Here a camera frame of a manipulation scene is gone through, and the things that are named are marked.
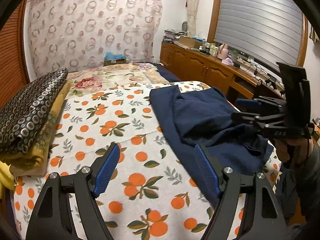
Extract navy printed t-shirt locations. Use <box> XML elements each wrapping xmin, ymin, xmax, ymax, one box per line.
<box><xmin>150</xmin><ymin>86</ymin><xmax>274</xmax><ymax>206</ymax></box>

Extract right hand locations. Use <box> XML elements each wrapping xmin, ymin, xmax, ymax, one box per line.
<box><xmin>275</xmin><ymin>138</ymin><xmax>314</xmax><ymax>170</ymax></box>

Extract gold patterned folded cloth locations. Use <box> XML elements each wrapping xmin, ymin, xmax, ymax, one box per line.
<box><xmin>5</xmin><ymin>81</ymin><xmax>72</xmax><ymax>177</ymax></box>

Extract pink tissue pack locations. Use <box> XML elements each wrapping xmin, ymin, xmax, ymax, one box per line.
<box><xmin>221</xmin><ymin>57</ymin><xmax>234</xmax><ymax>66</ymax></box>

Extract pink thermos jug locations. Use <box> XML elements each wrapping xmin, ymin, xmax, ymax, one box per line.
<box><xmin>217</xmin><ymin>43</ymin><xmax>228</xmax><ymax>60</ymax></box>

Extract orange print white blanket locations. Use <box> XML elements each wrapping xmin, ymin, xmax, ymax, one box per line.
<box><xmin>12</xmin><ymin>80</ymin><xmax>283</xmax><ymax>240</ymax></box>

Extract grey window blind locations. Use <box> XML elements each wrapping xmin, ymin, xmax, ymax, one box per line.
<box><xmin>215</xmin><ymin>0</ymin><xmax>303</xmax><ymax>71</ymax></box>

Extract black circle pattern folded cloth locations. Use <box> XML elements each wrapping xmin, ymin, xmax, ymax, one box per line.
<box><xmin>0</xmin><ymin>68</ymin><xmax>68</xmax><ymax>156</ymax></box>

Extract wooden sideboard cabinet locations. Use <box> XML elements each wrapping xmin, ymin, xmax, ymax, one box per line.
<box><xmin>160</xmin><ymin>42</ymin><xmax>281</xmax><ymax>102</ymax></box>

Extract open cardboard box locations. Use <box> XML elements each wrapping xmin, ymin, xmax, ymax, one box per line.
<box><xmin>178</xmin><ymin>36</ymin><xmax>202</xmax><ymax>49</ymax></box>

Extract navy bed sheet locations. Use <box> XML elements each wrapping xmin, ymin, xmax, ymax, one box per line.
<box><xmin>152</xmin><ymin>63</ymin><xmax>181</xmax><ymax>82</ymax></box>

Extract floral rose bedspread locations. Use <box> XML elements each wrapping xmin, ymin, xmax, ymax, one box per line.
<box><xmin>67</xmin><ymin>63</ymin><xmax>168</xmax><ymax>99</ymax></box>

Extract wooden louvered wardrobe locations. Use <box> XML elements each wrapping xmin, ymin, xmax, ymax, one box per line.
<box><xmin>0</xmin><ymin>0</ymin><xmax>30</xmax><ymax>106</ymax></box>

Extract beige side curtain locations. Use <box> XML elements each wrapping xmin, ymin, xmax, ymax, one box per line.
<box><xmin>187</xmin><ymin>0</ymin><xmax>199</xmax><ymax>37</ymax></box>

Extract cardboard box blue contents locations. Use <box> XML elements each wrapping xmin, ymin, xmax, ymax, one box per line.
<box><xmin>104</xmin><ymin>51</ymin><xmax>126</xmax><ymax>66</ymax></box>

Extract circle pattern sheer curtain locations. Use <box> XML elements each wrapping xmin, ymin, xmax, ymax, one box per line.
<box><xmin>28</xmin><ymin>0</ymin><xmax>163</xmax><ymax>77</ymax></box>

